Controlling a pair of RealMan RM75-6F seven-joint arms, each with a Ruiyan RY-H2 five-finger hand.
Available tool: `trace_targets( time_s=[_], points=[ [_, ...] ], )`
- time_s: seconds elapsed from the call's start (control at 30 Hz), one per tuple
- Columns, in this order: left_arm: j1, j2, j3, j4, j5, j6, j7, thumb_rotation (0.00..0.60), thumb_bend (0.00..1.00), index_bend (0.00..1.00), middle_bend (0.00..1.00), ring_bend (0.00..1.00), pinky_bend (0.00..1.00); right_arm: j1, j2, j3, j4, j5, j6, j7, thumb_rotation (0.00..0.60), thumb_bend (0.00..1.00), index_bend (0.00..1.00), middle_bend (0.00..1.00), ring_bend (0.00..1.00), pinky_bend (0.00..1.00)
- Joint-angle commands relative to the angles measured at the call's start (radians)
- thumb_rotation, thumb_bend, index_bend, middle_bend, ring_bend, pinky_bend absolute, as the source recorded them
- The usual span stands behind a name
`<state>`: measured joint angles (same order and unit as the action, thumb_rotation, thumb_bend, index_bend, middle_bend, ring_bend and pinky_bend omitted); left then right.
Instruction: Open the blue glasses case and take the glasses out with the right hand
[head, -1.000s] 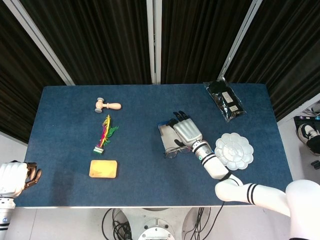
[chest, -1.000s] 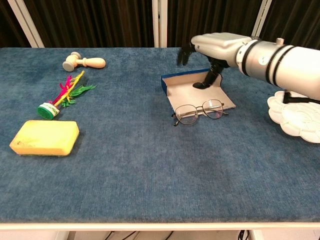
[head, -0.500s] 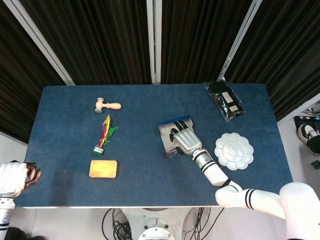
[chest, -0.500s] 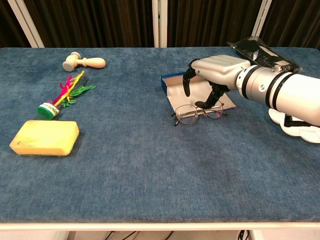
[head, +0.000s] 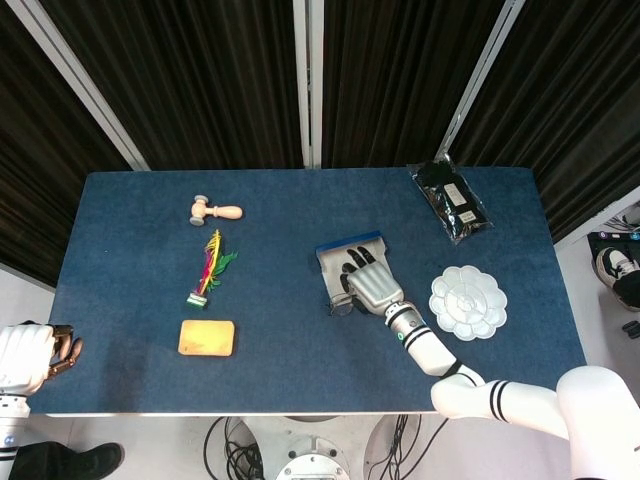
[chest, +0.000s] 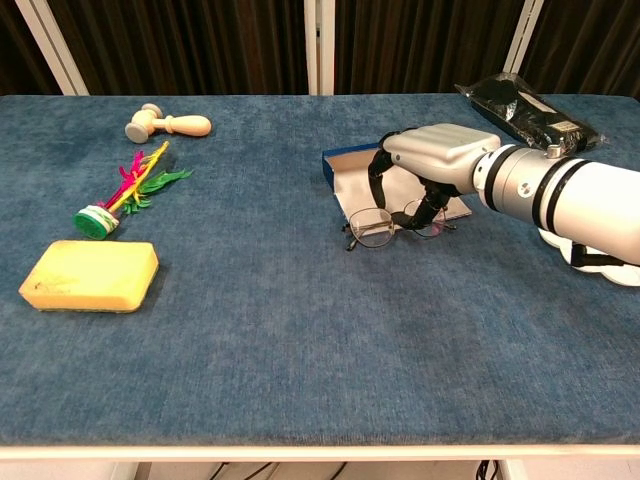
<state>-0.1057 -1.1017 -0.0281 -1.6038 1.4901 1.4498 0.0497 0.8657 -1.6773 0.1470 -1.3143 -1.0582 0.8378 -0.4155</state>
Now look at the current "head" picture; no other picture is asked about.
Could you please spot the black shoe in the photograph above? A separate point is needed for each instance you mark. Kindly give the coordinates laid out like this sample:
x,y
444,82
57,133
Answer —
x,y
70,462

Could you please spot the blue rectangular box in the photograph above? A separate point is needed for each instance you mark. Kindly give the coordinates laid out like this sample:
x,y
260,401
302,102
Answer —
x,y
332,262

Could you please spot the yellow sponge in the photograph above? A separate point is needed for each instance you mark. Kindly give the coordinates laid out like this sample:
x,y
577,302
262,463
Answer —
x,y
206,339

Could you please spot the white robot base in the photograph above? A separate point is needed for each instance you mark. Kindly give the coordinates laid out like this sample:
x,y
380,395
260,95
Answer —
x,y
312,450

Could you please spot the black item in plastic bag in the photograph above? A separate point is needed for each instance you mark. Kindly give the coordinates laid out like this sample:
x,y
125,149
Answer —
x,y
452,200

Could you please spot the white flower-shaped paint palette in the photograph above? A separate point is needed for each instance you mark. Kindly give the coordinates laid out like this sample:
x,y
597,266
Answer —
x,y
467,302

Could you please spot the small black object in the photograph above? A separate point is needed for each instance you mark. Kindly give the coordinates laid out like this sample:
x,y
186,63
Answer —
x,y
631,329

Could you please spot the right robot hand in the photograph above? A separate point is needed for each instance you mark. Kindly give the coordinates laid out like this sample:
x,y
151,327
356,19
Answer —
x,y
375,287

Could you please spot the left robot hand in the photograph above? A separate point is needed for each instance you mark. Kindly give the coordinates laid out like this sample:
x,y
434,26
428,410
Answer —
x,y
22,357

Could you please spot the colourful feather shuttlecock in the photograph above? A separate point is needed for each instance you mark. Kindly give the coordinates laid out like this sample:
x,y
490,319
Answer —
x,y
207,272

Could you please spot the black and white sneaker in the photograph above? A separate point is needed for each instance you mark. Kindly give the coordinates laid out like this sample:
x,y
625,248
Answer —
x,y
615,270

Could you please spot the small wooden mallet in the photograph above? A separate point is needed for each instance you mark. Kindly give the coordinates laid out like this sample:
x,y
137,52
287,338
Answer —
x,y
220,212

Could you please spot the blue table cloth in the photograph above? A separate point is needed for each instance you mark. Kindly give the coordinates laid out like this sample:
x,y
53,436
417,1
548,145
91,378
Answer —
x,y
280,370

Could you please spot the black electronic device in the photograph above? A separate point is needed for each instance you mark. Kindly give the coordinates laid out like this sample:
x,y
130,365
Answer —
x,y
607,239

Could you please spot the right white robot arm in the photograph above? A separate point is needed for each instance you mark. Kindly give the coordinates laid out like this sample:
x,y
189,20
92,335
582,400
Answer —
x,y
470,395

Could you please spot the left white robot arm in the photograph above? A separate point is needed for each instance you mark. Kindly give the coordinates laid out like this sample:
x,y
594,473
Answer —
x,y
10,425

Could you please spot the white frame post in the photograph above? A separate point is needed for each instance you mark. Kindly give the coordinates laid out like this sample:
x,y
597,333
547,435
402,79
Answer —
x,y
80,85
309,85
475,85

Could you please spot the black curtain panel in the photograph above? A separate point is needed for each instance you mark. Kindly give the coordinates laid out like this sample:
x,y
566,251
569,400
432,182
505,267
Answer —
x,y
200,85
575,100
35,175
390,85

